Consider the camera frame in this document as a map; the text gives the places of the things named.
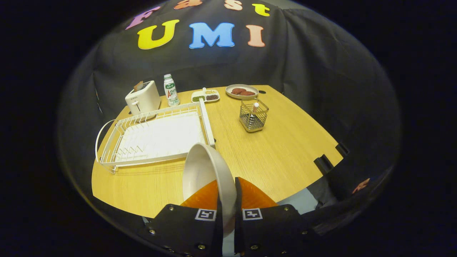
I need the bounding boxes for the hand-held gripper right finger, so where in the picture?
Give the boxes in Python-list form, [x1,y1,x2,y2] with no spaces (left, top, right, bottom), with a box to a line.
[234,177,322,257]

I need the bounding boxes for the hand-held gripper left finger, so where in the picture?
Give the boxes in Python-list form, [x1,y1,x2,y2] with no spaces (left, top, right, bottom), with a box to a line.
[137,180,223,257]

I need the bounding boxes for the beige round plate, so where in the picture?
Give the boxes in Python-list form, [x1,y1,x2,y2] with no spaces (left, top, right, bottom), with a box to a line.
[182,143,238,236]

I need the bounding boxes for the metal wire basket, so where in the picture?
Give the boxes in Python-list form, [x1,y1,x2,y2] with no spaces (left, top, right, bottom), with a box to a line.
[239,98,269,133]

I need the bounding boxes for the white wire dish rack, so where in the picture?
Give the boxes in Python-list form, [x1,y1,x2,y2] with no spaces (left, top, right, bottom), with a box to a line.
[95,98,216,174]

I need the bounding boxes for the white divided dish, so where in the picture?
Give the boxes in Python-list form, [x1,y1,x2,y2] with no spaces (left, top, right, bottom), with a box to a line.
[191,88,220,104]

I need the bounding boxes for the beige plate with meat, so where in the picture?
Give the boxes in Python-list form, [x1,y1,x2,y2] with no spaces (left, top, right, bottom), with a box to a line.
[225,84,259,100]

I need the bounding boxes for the white toaster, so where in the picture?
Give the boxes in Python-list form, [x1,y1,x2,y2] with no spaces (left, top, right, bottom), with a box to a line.
[125,80,161,115]

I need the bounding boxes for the white bottle with green label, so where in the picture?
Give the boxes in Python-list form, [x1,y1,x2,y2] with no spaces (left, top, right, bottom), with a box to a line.
[164,74,180,107]

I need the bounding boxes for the black backdrop cloth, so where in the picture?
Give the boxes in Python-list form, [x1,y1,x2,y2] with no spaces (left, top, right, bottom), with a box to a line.
[57,0,402,229]

